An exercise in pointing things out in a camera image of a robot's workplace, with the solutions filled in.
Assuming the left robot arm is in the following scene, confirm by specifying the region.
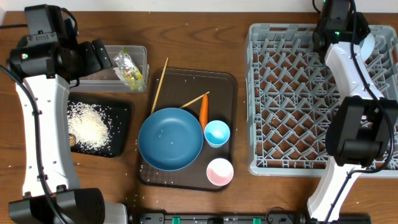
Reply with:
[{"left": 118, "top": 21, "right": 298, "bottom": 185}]
[{"left": 4, "top": 40, "right": 128, "bottom": 223}]

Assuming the brown walnut-like food piece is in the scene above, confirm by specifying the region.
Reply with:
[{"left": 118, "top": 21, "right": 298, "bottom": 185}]
[{"left": 69, "top": 134, "right": 76, "bottom": 147}]

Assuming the pile of white rice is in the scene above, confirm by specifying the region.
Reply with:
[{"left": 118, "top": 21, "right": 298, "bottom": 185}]
[{"left": 67, "top": 101, "right": 114, "bottom": 154}]

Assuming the small blue cup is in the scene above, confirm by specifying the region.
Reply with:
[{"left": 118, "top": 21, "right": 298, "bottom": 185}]
[{"left": 204, "top": 120, "right": 231, "bottom": 148}]

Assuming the small pink cup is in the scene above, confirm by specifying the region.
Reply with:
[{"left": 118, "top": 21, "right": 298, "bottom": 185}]
[{"left": 206, "top": 158, "right": 234, "bottom": 186}]

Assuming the grey dishwasher rack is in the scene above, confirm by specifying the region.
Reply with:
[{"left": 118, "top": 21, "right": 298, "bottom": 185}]
[{"left": 244, "top": 23, "right": 398, "bottom": 178}]

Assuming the clear plastic bin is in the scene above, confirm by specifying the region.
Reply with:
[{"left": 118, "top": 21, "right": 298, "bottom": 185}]
[{"left": 70, "top": 45, "right": 149, "bottom": 93}]

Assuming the light blue bowl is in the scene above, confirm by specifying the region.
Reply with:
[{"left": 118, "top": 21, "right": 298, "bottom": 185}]
[{"left": 359, "top": 33, "right": 375, "bottom": 62}]

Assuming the orange carrot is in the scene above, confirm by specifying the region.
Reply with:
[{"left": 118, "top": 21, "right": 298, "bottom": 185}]
[{"left": 199, "top": 94, "right": 209, "bottom": 131}]

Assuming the brown serving tray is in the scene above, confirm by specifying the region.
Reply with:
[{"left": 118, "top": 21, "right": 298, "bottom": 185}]
[{"left": 138, "top": 68, "right": 238, "bottom": 192}]

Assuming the dark blue plate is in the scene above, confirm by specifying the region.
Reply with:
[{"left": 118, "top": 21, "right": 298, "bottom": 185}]
[{"left": 137, "top": 108, "right": 203, "bottom": 171}]

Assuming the black mounting rail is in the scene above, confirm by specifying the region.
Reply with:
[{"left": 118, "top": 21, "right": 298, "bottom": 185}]
[{"left": 136, "top": 212, "right": 371, "bottom": 224}]

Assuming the white napkin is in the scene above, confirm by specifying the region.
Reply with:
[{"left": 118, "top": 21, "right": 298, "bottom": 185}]
[{"left": 113, "top": 67, "right": 130, "bottom": 86}]

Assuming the black tray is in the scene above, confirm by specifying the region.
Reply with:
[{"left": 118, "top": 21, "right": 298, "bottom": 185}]
[{"left": 67, "top": 94, "right": 133, "bottom": 158}]

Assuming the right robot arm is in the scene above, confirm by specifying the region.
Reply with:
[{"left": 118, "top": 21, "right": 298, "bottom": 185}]
[{"left": 307, "top": 7, "right": 397, "bottom": 223}]

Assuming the yellow snack wrapper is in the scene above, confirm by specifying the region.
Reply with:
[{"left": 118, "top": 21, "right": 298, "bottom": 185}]
[{"left": 113, "top": 49, "right": 144, "bottom": 91}]

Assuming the wooden chopstick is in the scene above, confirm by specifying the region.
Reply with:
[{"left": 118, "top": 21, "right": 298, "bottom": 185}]
[
  {"left": 180, "top": 91, "right": 210, "bottom": 108},
  {"left": 150, "top": 57, "right": 169, "bottom": 114}
]

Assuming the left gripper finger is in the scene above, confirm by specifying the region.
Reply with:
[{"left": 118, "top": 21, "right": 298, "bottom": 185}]
[
  {"left": 81, "top": 42, "right": 101, "bottom": 76},
  {"left": 92, "top": 39, "right": 113, "bottom": 69}
]

